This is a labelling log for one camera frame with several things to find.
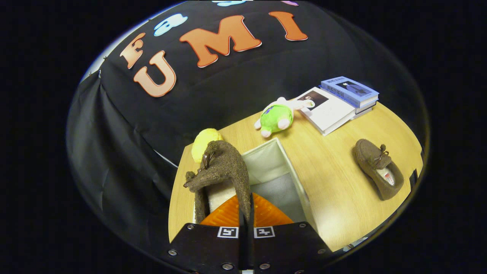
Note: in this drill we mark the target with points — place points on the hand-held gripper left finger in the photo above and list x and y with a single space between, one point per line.
213 251

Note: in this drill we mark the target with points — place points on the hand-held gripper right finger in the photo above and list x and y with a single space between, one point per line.
289 249

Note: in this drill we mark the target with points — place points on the brown fuzzy shoe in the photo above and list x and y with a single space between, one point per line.
224 163
371 156

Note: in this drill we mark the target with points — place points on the beige fabric storage box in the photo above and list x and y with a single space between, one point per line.
270 160

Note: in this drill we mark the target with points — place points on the yellow plush ball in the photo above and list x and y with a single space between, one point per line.
203 142

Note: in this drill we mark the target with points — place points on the green and white plush toy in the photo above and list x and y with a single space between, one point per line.
276 118

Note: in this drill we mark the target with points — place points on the white book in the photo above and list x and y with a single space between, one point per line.
331 112

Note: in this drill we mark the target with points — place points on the dark-covered book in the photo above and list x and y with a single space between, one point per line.
365 110

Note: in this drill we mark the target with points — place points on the blue book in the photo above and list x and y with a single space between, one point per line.
350 89

